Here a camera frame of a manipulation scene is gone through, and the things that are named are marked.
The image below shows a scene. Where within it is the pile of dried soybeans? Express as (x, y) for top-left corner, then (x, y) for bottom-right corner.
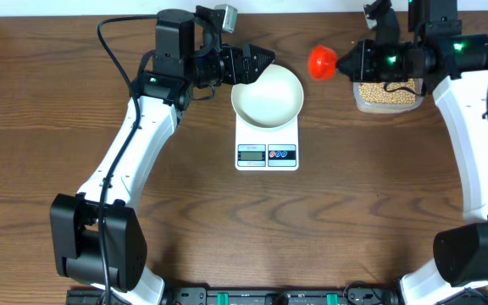
(358, 80), (419, 105)

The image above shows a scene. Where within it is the red plastic measuring scoop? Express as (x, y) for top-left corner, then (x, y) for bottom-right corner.
(308, 45), (338, 80)

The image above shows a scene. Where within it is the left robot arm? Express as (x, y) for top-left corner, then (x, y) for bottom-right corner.
(50, 4), (275, 304)

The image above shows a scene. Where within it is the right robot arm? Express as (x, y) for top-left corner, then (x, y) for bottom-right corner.
(336, 0), (488, 304)

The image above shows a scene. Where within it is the white round bowl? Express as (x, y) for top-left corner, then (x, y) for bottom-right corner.
(231, 64), (304, 129)

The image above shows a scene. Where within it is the white digital kitchen scale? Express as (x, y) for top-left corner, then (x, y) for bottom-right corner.
(235, 117), (299, 171)

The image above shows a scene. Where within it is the clear plastic food container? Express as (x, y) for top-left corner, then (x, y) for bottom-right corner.
(353, 79), (424, 114)

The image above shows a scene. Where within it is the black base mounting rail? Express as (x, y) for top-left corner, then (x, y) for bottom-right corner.
(65, 283), (488, 305)

